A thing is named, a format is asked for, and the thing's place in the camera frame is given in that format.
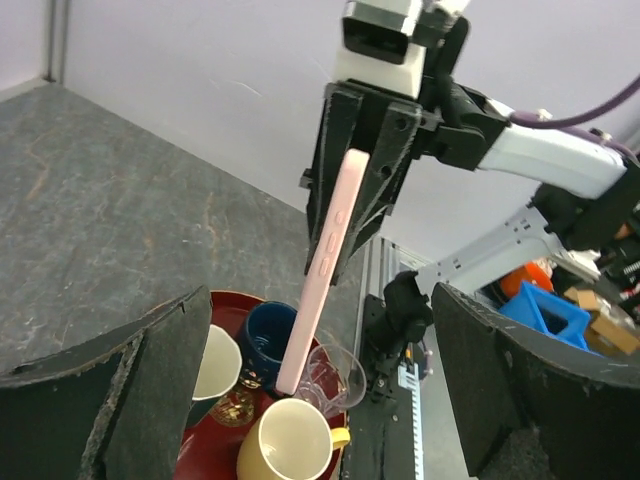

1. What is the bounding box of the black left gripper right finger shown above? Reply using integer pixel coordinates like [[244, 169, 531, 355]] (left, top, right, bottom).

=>
[[432, 284, 639, 479]]

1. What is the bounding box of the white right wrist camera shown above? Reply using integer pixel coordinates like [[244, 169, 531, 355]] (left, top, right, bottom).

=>
[[332, 0, 474, 99]]

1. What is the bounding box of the clear glass tumbler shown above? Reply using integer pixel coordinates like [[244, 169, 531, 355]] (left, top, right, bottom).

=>
[[294, 344, 367, 419]]

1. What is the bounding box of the cardboard box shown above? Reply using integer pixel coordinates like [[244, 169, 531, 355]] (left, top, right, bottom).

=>
[[564, 287, 639, 357]]

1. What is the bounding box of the green mug white inside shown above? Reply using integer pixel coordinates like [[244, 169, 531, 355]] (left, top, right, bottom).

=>
[[186, 325, 242, 429]]

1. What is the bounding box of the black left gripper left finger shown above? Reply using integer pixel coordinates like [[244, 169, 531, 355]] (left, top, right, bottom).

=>
[[1, 286, 211, 479]]

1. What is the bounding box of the orange object behind bin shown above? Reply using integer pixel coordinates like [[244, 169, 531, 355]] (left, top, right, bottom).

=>
[[498, 262, 554, 298]]

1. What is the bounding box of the blue mug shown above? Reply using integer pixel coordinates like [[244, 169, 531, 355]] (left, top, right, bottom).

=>
[[235, 301, 297, 390]]

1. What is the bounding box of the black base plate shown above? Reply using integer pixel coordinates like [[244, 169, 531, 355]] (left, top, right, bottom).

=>
[[342, 294, 471, 480]]

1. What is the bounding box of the aluminium frame rail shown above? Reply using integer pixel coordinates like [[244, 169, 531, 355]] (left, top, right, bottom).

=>
[[0, 0, 71, 94]]

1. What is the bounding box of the yellow mug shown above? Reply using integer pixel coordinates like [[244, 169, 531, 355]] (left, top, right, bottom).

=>
[[236, 398, 351, 480]]

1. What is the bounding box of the blue plastic bin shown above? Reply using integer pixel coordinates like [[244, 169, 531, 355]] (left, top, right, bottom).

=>
[[499, 282, 596, 355]]

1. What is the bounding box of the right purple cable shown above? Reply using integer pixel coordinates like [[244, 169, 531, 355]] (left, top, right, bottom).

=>
[[509, 74, 640, 166]]

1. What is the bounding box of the red round tray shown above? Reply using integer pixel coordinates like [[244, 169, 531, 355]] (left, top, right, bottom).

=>
[[174, 291, 348, 479]]

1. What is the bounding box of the blue slotted cable duct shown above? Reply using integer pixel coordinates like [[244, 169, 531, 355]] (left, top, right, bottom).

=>
[[397, 363, 425, 480]]

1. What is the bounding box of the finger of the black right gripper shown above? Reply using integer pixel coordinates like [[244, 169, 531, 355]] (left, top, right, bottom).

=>
[[300, 82, 364, 274], [331, 100, 422, 285]]

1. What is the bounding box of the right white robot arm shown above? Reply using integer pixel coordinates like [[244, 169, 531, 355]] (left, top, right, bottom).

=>
[[302, 1, 639, 292]]

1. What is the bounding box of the pink smartphone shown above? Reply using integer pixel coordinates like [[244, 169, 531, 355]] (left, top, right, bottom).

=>
[[276, 149, 369, 395]]

